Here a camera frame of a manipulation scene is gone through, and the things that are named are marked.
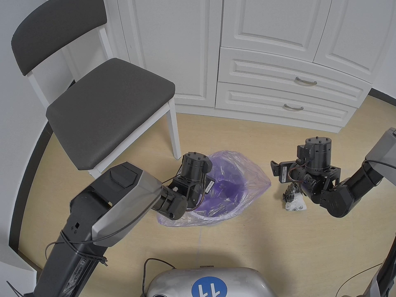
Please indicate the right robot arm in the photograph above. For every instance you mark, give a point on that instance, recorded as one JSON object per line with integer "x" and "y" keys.
{"x": 318, "y": 156}

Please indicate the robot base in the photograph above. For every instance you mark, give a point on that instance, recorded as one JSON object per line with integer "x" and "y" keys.
{"x": 173, "y": 283}

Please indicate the grey and white chair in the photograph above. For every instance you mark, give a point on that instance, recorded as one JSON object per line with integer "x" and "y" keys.
{"x": 58, "y": 23}

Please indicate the purple plastic bag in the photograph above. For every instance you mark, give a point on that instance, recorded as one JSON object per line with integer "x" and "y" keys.
{"x": 241, "y": 172}

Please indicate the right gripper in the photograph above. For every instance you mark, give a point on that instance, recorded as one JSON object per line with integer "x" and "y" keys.
{"x": 284, "y": 172}

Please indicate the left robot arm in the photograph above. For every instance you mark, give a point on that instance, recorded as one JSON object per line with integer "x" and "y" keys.
{"x": 117, "y": 203}

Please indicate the white wardrobe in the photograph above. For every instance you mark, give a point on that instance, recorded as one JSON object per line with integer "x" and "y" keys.
{"x": 263, "y": 17}

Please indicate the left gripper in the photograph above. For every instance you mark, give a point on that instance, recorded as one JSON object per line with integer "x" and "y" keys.
{"x": 208, "y": 187}

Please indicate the black plastic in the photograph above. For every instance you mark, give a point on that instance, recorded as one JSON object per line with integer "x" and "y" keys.
{"x": 290, "y": 195}

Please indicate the crumpled white paper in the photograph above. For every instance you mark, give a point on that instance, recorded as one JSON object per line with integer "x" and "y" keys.
{"x": 297, "y": 206}

